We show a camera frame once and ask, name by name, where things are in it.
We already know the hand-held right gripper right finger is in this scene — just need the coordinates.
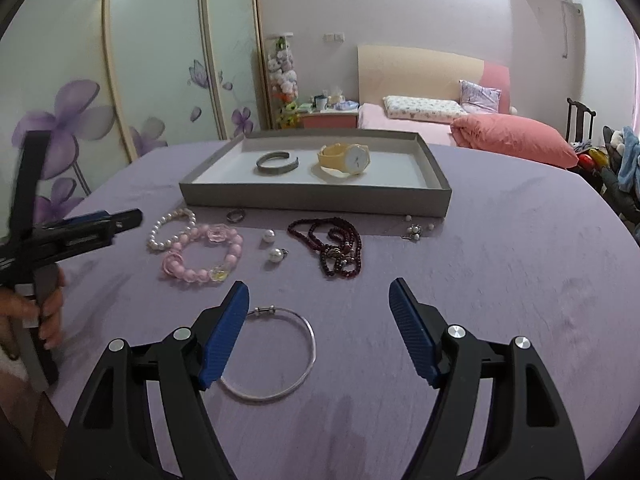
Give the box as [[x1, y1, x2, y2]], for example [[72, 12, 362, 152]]
[[389, 277, 586, 480]]

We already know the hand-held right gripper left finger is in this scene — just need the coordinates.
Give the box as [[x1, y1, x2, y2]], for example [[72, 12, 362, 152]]
[[55, 280, 251, 480]]

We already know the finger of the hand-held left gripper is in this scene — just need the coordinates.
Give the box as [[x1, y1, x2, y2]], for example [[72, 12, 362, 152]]
[[50, 208, 144, 235], [30, 232, 116, 262]]

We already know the white pearl bracelet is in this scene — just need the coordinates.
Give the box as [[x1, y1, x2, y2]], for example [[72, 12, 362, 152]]
[[146, 207, 197, 252]]

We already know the pink bead bracelet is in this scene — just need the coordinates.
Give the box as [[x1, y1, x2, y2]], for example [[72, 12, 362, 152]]
[[160, 222, 244, 286]]

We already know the thin silver bangle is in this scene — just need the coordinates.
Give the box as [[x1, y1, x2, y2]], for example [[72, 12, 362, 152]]
[[218, 306, 317, 403]]

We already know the dark red bead necklace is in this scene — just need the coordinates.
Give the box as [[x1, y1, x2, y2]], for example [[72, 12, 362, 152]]
[[287, 217, 362, 279]]

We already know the grey cardboard tray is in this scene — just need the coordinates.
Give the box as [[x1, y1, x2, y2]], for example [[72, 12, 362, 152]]
[[179, 128, 452, 218]]

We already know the person's left hand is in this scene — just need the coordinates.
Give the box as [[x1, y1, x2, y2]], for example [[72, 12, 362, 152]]
[[0, 266, 67, 352]]

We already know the purple tablecloth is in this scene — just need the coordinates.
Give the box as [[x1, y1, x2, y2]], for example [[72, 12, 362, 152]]
[[10, 132, 640, 480]]

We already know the floral sliding door wardrobe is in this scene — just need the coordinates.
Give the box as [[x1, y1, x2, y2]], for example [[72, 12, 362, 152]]
[[0, 0, 266, 241]]

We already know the yellow wrist watch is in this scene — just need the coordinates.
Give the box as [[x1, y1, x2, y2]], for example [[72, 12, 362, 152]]
[[313, 142, 371, 179]]

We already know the pink bed sheet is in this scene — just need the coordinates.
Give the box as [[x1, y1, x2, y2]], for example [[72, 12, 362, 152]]
[[357, 102, 461, 147]]

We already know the pink pillow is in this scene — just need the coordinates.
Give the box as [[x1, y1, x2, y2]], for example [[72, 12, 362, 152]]
[[450, 112, 580, 168]]

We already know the white floral pillow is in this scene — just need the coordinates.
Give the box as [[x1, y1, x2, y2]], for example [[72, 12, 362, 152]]
[[383, 95, 463, 123]]

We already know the pink nightstand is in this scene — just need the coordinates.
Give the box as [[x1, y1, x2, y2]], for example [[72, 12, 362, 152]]
[[299, 110, 360, 131]]

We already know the stack of plush toys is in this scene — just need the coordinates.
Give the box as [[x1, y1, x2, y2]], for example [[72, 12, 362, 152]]
[[266, 35, 301, 131]]

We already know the purple patterned pillow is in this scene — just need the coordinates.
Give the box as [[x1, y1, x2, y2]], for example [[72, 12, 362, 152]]
[[459, 80, 502, 113]]

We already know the pile of clothes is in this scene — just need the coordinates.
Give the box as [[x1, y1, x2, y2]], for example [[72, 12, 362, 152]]
[[575, 127, 640, 246]]

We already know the beige and pink headboard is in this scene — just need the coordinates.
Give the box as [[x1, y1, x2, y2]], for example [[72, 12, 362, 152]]
[[357, 45, 512, 111]]

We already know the dark wooden chair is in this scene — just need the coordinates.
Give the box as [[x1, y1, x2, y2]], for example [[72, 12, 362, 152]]
[[566, 97, 597, 146]]

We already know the blue garment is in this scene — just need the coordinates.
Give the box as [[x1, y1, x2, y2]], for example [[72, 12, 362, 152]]
[[617, 127, 640, 192]]

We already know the grey cuff bracelet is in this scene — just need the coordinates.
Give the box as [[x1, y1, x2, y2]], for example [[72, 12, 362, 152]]
[[256, 151, 300, 177]]

